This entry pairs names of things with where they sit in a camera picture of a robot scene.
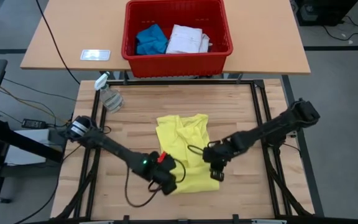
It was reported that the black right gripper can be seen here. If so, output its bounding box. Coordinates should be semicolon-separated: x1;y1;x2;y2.
202;140;232;182

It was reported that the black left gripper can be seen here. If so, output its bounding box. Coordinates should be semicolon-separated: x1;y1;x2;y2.
149;151;178;196

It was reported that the yellow t-shirt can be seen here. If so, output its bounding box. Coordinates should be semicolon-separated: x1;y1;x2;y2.
155;113;220;195

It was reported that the red plastic laundry bin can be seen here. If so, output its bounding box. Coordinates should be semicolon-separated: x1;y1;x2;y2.
121;0;234;78

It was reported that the clear spray bottle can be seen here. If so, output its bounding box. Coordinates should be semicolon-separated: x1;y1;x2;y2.
94;71;125;113

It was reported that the small white crumpled garment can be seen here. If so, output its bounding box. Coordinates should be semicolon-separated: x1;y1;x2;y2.
199;33;211;54

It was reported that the white folded garment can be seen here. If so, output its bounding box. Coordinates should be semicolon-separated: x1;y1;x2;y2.
165;24;204;54

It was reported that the light wooden desk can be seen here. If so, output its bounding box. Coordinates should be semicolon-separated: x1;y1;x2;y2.
19;0;311;75

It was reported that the blue folded garment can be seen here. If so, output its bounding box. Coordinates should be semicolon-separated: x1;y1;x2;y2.
135;23;169;56

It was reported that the black power adapter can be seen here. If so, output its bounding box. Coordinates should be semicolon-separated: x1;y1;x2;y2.
21;118;47;129

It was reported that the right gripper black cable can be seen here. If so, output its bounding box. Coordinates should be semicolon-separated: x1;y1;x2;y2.
186;144;205;157

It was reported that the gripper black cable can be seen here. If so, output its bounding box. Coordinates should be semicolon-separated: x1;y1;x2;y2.
186;144;205;157
123;157;187;208

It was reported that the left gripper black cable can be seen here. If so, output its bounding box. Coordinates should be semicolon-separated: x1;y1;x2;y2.
123;157;187;208

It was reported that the black aluminium table frame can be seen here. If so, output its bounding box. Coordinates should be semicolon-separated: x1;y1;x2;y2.
53;78;315;224

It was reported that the thin black floor cable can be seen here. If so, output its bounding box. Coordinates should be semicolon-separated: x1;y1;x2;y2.
3;77;77;102

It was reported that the orange floor cable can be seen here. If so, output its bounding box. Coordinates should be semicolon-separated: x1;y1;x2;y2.
0;86;68;125

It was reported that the looped black floor cable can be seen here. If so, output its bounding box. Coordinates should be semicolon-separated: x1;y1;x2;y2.
321;15;358;41

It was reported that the long black cable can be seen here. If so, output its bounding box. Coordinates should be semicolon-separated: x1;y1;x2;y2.
35;0;81;85

